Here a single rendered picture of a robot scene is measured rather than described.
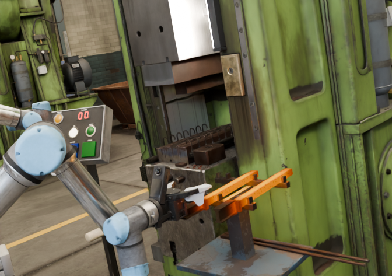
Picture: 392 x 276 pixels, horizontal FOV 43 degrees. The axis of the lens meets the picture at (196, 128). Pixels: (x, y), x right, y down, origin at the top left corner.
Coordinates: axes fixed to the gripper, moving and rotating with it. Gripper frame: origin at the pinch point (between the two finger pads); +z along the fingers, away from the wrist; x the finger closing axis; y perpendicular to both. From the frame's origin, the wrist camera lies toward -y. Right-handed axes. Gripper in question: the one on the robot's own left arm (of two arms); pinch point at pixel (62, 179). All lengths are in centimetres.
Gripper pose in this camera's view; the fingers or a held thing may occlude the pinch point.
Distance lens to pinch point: 231.0
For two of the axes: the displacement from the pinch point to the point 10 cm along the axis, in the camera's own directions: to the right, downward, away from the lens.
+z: 1.7, 9.7, 1.7
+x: 4.7, 0.8, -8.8
